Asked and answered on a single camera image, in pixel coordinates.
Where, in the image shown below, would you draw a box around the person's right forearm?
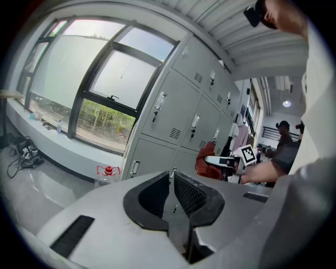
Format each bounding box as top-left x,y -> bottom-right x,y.
240,143 -> 302,184

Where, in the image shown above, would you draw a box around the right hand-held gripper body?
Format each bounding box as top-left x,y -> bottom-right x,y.
219,143 -> 258,184

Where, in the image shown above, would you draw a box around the person's head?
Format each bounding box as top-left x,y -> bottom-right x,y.
262,0 -> 309,40

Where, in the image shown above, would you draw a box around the black equipment pile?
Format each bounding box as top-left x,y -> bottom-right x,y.
15,136 -> 45,169

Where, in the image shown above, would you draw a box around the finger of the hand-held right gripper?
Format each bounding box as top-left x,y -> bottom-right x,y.
204,155 -> 222,167

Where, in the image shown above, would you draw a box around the grey metal locker door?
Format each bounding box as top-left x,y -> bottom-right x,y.
141,68 -> 202,146
125,138 -> 176,181

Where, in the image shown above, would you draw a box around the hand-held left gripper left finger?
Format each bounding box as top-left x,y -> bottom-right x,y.
122,170 -> 170,232

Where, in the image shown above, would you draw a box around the white window sill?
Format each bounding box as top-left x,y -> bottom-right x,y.
5,98 -> 125,169

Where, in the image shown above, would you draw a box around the person's white shirt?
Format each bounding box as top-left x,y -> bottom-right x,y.
287,20 -> 336,175

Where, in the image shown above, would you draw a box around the clear jug with red cap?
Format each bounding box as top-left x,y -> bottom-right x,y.
94,164 -> 122,188

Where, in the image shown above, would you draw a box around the white garment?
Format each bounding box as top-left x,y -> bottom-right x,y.
228,122 -> 239,144

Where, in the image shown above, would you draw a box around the grey metal locker cabinet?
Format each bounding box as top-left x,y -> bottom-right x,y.
122,33 -> 241,182

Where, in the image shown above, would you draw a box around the black framed window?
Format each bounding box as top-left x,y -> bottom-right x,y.
15,15 -> 181,156

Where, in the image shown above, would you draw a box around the black railing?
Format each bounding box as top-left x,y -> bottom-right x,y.
262,126 -> 300,142

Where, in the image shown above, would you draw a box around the light wooden desk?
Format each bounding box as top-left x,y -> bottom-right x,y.
0,89 -> 25,149

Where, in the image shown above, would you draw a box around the black head camera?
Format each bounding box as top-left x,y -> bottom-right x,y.
243,0 -> 278,29

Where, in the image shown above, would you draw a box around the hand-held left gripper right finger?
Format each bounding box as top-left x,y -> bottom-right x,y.
173,170 -> 226,227

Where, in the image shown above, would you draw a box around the pink garment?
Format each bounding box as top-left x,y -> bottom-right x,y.
235,125 -> 250,153

